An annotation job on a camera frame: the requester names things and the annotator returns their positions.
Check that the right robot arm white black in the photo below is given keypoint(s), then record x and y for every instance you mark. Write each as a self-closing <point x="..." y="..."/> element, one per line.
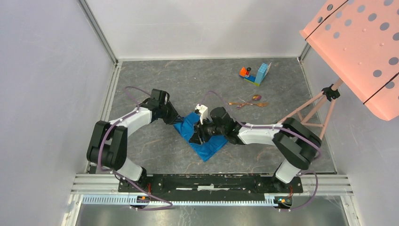
<point x="297" y="144"/>

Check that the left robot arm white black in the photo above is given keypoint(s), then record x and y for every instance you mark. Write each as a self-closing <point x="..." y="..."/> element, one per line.
<point x="109" y="141"/>

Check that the iridescent spoon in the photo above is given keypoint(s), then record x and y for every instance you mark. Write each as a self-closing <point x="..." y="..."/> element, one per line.
<point x="254" y="98"/>

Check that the toy brick set colourful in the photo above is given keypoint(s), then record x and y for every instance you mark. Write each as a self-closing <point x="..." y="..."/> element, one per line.
<point x="245" y="74"/>

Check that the blue cloth napkin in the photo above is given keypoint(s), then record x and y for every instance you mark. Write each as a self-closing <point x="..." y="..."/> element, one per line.
<point x="204" y="149"/>

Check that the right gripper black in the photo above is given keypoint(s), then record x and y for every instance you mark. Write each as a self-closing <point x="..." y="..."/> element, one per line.
<point x="197" y="138"/>

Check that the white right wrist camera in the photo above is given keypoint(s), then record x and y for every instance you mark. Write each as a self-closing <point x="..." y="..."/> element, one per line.
<point x="202" y="111"/>

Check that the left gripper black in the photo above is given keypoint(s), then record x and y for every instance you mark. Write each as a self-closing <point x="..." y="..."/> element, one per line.
<point x="174" y="117"/>

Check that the pink perforated music stand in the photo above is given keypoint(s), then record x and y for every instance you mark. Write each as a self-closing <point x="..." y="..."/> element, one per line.
<point x="359" y="41"/>

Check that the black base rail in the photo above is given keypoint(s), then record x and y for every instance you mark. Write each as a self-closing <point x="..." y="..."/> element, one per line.
<point x="166" y="191"/>

